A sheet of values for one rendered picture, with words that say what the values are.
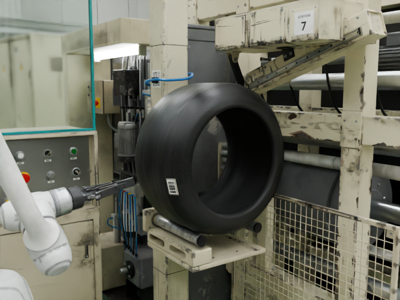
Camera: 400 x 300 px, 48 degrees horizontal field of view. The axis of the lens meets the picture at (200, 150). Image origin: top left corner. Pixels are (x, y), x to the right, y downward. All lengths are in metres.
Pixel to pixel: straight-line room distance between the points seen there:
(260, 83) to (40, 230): 1.17
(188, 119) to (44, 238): 0.62
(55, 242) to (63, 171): 0.88
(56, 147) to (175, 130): 0.77
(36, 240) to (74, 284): 1.00
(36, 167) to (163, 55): 0.77
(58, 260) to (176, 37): 1.09
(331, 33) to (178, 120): 0.63
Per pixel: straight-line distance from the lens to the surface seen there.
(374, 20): 1.74
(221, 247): 1.91
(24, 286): 1.26
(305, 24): 1.69
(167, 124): 1.58
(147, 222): 1.96
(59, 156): 2.17
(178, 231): 1.79
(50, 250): 1.34
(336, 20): 1.72
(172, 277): 2.14
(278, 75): 1.95
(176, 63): 1.98
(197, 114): 1.57
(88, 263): 2.29
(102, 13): 12.54
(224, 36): 2.03
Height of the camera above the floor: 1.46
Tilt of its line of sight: 8 degrees down
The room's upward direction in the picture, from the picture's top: straight up
